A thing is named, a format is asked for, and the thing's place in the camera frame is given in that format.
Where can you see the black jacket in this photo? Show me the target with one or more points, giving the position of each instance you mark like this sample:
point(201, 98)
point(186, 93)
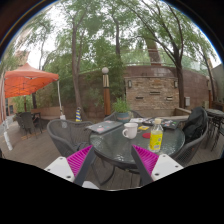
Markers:
point(195, 125)

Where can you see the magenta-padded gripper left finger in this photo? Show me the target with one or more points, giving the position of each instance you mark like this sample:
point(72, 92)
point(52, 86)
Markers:
point(80, 160)

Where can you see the clear bottle with yellow label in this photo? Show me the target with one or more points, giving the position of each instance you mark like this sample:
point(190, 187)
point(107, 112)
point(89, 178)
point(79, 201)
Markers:
point(156, 138)

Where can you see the orange canopy tent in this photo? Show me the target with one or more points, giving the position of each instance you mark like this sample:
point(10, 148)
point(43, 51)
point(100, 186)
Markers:
point(26, 80)

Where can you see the green plant in blue pot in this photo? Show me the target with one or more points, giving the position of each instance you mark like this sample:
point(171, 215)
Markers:
point(121, 108)

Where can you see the grey chair with jacket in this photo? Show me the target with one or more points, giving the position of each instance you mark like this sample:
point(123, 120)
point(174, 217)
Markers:
point(191, 148)

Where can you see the white ceramic mug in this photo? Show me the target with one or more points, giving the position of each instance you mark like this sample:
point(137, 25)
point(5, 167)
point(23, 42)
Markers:
point(130, 130)

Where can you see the dark patio table and stools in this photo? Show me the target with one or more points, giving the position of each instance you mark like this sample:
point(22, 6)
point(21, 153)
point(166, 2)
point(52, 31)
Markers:
point(215, 115)

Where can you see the white sticker sheet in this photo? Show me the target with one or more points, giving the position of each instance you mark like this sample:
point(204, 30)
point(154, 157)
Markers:
point(136, 120)

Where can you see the grey laptop with stickers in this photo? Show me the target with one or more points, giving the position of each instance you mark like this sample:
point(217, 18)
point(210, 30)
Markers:
point(104, 126)

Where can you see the small yellow card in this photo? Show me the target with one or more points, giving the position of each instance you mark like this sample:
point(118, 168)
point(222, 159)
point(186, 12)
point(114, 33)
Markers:
point(143, 127)

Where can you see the blue and yellow striped cone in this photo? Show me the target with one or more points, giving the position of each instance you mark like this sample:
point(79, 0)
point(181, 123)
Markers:
point(78, 115)

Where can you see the lamp post with white globe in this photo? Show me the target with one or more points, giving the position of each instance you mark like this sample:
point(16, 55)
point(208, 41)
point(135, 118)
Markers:
point(106, 93)

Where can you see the white box on wall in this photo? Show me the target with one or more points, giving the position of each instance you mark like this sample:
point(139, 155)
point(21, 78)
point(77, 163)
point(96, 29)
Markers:
point(187, 101)

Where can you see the group of dark patio chairs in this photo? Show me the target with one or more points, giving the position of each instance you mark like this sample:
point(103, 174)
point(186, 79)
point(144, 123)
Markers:
point(27, 123)

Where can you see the tall leaning tree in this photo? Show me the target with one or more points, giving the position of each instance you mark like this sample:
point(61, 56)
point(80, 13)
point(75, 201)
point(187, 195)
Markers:
point(75, 76)

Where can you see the black laptop with stickers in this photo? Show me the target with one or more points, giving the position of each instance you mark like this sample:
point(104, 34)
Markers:
point(170, 124)

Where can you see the wall lamp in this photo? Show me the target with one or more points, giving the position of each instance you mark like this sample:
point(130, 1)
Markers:
point(130, 83)
point(175, 84)

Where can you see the tall dark-trunk tree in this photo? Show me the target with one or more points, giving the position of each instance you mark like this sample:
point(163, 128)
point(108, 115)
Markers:
point(180, 86)

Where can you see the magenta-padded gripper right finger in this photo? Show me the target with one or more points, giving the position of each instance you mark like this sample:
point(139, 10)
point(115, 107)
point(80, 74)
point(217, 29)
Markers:
point(146, 160)

